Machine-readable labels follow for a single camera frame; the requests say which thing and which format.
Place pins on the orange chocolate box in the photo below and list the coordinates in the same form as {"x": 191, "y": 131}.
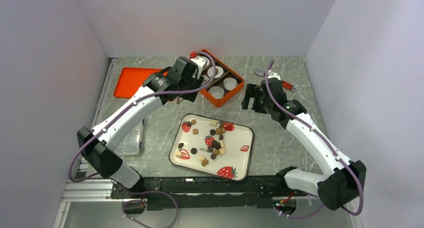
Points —
{"x": 205, "y": 60}

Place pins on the white strawberry tray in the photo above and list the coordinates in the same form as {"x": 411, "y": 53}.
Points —
{"x": 229, "y": 154}

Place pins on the orange box lid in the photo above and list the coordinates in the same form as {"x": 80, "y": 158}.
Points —
{"x": 131, "y": 79}

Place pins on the white paper cup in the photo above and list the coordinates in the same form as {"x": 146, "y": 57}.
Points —
{"x": 217, "y": 72}
{"x": 217, "y": 92}
{"x": 230, "y": 83}

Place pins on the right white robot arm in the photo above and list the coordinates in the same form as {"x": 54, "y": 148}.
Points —
{"x": 341, "y": 184}

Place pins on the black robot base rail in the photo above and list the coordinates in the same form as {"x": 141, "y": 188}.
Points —
{"x": 207, "y": 192}

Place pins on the caramel chocolate piece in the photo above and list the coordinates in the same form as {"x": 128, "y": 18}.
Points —
{"x": 204, "y": 162}

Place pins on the red handled wrench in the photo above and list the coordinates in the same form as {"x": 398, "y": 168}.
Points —
{"x": 270, "y": 74}

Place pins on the white swirl chocolate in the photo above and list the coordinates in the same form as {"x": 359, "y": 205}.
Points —
{"x": 201, "y": 158}

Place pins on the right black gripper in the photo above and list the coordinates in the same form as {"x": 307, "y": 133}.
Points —
{"x": 252, "y": 90}

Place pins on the clear plastic screw box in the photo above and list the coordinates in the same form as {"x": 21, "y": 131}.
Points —
{"x": 132, "y": 142}

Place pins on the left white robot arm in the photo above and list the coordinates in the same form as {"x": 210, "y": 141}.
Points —
{"x": 99, "y": 143}

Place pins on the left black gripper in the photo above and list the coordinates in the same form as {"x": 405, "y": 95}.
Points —
{"x": 190, "y": 96}

